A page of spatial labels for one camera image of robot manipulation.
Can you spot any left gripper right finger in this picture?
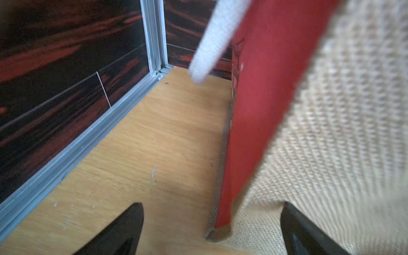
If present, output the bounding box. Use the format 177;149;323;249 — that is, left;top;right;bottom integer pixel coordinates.
280;201;348;255

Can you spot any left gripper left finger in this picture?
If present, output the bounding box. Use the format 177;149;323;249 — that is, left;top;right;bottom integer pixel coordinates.
75;203;144;255

